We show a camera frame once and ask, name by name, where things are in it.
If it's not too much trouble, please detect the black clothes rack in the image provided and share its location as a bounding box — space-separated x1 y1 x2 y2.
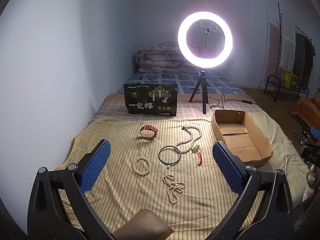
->
277 2 314 90

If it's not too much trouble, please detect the black shoe rack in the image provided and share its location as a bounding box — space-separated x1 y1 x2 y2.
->
264 74 310 103

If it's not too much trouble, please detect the striped hanging towel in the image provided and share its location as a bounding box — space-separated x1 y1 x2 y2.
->
280 15 297 72

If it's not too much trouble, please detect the yellow striped sheet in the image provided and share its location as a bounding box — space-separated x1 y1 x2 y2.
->
55 112 309 233

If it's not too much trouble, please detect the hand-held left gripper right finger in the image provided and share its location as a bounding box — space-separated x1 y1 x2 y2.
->
209 141 296 240

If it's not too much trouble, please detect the folded floral quilt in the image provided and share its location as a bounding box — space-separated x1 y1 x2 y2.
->
135 41 200 73

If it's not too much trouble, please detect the black snack bag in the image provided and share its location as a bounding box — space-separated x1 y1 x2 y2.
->
123 82 178 117

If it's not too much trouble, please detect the orange cloth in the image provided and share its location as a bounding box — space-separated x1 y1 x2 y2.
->
290 97 320 130

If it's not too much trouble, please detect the green pendant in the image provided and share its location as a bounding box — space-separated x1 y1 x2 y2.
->
191 145 203 167

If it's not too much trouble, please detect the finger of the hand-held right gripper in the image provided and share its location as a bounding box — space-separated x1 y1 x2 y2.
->
304 126 320 141
293 129 309 146

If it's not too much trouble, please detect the beige plaid blanket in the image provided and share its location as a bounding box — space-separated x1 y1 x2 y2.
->
94 94 265 123

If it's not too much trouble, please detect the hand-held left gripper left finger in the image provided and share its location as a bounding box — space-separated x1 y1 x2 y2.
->
27 139 118 240

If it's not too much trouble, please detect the black bangle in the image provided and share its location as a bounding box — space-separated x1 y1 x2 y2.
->
158 145 182 165

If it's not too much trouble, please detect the dark hanging garment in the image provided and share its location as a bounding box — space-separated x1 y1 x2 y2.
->
292 31 307 77
304 39 314 90

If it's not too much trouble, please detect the black tripod stand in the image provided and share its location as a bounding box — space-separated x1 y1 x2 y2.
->
189 67 209 115

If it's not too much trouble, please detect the white ring light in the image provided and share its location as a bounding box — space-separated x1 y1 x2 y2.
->
177 11 233 69

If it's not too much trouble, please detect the small pearl necklace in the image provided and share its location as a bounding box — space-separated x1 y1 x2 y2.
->
162 174 186 205

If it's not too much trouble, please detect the large white bead necklace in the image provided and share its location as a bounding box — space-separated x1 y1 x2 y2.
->
175 126 202 154

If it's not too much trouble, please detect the yellow box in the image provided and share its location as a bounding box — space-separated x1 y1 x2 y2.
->
282 71 299 89

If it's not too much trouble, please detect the blue patterned bedsheet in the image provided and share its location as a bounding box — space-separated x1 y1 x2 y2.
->
125 69 247 96

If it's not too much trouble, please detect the black power cable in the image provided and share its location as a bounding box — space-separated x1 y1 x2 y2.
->
206 94 260 110

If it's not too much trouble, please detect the cream bead bracelet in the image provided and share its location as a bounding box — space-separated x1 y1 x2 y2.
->
132 157 152 176

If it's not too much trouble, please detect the brown cardboard box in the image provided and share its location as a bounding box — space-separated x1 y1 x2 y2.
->
211 109 273 167

